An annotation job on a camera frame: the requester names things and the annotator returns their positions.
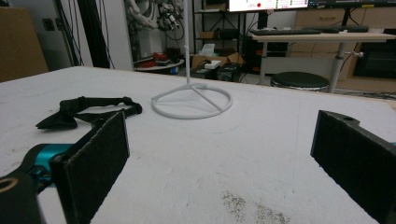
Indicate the brown cardboard panel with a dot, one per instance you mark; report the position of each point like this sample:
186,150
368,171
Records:
20,46

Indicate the black bow tie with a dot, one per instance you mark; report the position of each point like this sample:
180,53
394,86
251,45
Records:
90,109

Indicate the computer monitor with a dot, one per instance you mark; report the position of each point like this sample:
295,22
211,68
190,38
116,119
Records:
267,4

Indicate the light wooden desk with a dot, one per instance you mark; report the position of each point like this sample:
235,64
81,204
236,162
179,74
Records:
323,38

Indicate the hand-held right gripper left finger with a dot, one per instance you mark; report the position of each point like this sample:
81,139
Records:
90,165

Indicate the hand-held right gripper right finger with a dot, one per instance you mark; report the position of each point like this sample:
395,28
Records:
355,161

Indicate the black keyboard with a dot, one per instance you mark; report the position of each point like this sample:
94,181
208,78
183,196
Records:
285,31

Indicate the round white table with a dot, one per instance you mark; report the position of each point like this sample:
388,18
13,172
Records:
160,65

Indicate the open cardboard box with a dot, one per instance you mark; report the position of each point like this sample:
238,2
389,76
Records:
214,59

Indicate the black metal shelf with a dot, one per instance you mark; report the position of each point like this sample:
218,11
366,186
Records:
214,25

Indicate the round black stool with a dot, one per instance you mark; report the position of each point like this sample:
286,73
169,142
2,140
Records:
299,81

